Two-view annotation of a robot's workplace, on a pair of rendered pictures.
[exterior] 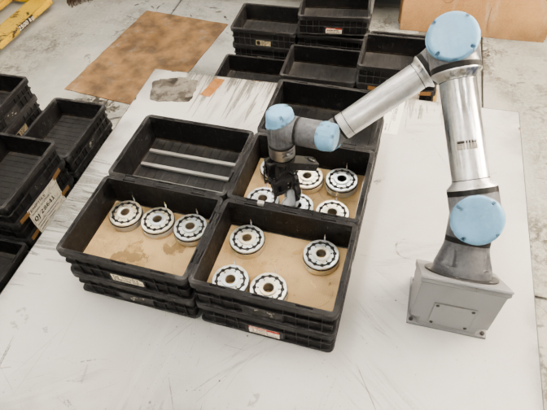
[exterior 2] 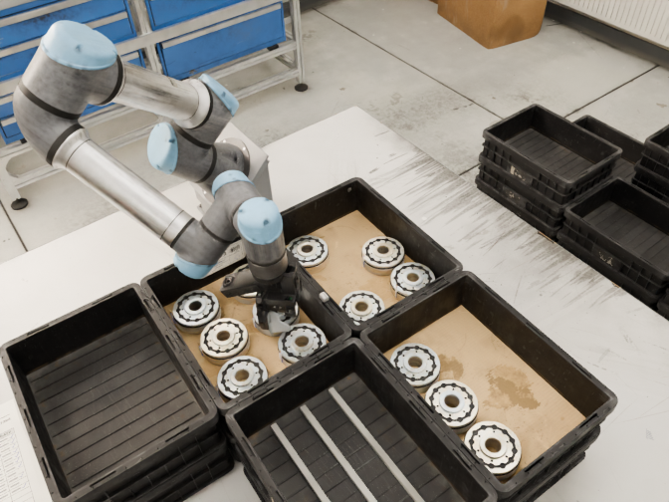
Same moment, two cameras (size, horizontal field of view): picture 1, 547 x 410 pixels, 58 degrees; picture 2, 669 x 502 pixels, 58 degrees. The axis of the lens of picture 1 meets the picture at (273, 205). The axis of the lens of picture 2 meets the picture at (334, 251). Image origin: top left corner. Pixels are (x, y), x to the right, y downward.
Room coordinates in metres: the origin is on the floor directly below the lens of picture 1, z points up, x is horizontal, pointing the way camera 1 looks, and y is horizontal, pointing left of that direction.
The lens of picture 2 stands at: (1.55, 0.56, 1.91)
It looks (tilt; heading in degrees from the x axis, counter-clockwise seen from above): 46 degrees down; 218
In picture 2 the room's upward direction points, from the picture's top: 3 degrees counter-clockwise
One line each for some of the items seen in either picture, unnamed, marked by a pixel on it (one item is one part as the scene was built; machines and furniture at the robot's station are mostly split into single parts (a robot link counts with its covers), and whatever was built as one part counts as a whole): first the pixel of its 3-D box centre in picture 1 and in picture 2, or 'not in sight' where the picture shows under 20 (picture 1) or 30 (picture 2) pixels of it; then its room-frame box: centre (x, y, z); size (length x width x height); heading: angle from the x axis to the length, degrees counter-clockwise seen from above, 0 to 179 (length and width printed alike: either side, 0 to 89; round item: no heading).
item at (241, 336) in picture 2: (307, 176); (223, 338); (1.09, -0.12, 0.86); 0.10 x 0.10 x 0.01
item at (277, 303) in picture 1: (275, 254); (356, 247); (0.75, 0.00, 0.92); 0.40 x 0.30 x 0.02; 70
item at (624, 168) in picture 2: not in sight; (596, 169); (-0.72, 0.23, 0.26); 0.40 x 0.30 x 0.23; 72
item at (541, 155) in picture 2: not in sight; (538, 188); (-0.34, 0.10, 0.37); 0.40 x 0.30 x 0.45; 72
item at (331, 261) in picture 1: (321, 254); (307, 250); (0.78, -0.12, 0.86); 0.10 x 0.10 x 0.01
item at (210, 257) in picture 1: (276, 264); (356, 263); (0.75, 0.00, 0.87); 0.40 x 0.30 x 0.11; 70
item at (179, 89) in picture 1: (172, 88); not in sight; (1.82, 0.41, 0.71); 0.22 x 0.19 x 0.01; 72
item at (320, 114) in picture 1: (323, 125); (111, 395); (1.32, -0.20, 0.87); 0.40 x 0.30 x 0.11; 70
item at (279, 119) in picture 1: (281, 127); (261, 230); (1.00, -0.04, 1.15); 0.09 x 0.08 x 0.11; 65
